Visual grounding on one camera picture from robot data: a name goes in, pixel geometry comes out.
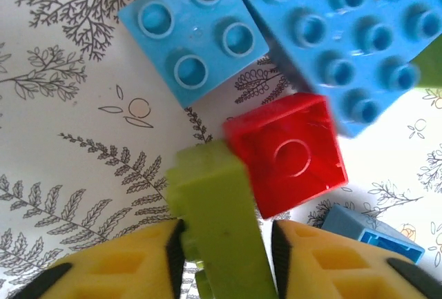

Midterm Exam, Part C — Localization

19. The small blue lego brick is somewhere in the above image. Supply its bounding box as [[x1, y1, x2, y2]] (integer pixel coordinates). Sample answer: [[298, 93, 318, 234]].
[[117, 0, 270, 107]]

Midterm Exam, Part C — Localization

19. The small red lego brick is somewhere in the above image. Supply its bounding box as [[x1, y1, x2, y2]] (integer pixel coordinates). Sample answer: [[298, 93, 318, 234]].
[[222, 92, 349, 220]]

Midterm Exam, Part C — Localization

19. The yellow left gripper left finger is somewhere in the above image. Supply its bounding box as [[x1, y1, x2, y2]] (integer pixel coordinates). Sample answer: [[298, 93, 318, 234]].
[[6, 219, 188, 299]]

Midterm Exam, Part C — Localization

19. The green lego brick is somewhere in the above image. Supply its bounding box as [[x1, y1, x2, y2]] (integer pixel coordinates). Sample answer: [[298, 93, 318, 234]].
[[165, 139, 279, 299], [412, 35, 442, 90]]

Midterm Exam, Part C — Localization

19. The floral patterned table cover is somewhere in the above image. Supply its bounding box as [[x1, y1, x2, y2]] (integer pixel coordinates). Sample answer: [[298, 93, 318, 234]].
[[0, 0, 442, 299]]

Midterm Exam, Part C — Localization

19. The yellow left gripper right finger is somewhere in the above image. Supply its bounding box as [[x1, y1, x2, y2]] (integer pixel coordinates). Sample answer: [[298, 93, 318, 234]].
[[271, 219, 442, 299]]

